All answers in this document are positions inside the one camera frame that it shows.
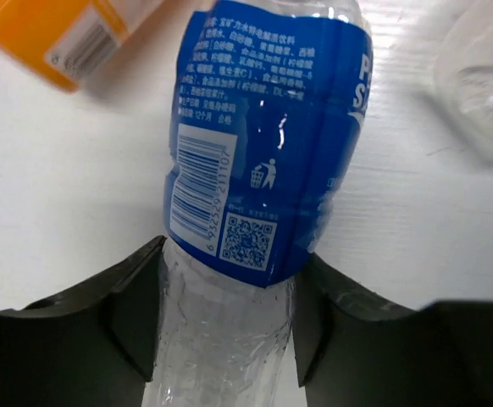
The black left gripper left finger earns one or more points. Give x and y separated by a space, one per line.
93 344

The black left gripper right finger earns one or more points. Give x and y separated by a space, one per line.
356 348

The blue label clear bottle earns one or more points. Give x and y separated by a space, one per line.
269 102

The orange juice bottle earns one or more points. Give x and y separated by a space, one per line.
65 41

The small yellow cap bottle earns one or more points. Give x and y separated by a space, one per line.
463 74

